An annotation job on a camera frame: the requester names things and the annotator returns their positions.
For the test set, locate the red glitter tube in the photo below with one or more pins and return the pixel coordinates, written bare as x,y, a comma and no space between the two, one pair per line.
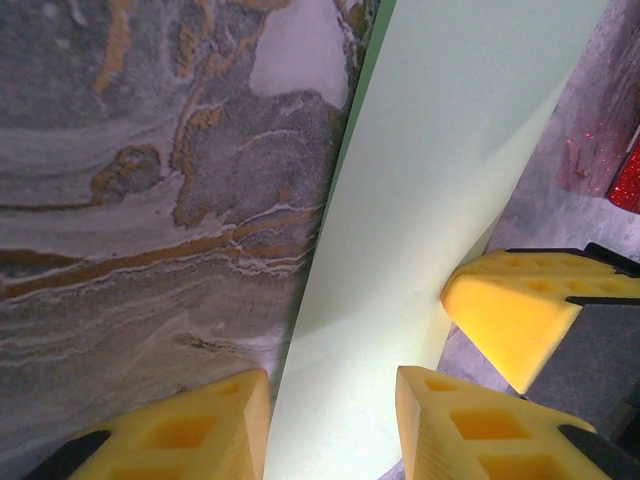
627,185

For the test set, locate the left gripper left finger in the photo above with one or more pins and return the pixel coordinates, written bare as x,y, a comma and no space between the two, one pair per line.
175,440

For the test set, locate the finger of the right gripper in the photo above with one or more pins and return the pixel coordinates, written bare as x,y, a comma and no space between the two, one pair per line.
550,261
515,330

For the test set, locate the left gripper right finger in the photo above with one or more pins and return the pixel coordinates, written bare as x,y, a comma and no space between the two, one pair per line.
475,440

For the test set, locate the light green paper sheet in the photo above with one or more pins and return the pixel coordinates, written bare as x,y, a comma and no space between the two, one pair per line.
425,150

